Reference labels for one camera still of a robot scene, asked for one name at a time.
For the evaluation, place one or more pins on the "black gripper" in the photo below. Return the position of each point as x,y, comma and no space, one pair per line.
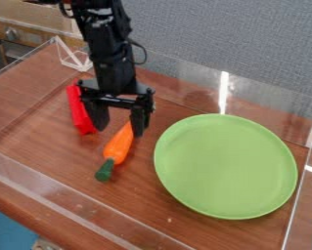
116,88

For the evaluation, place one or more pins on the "red star-shaped block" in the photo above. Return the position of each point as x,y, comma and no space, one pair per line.
81,118

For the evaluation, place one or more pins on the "orange toy carrot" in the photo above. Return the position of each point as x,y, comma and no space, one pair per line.
116,152

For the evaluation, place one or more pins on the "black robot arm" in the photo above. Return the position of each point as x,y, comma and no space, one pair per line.
104,24

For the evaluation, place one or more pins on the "green plate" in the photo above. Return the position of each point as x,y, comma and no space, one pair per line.
226,166

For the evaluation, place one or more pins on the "wooden shelf unit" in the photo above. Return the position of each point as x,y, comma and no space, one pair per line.
33,35

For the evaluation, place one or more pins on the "clear acrylic tray enclosure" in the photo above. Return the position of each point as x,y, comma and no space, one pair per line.
50,193

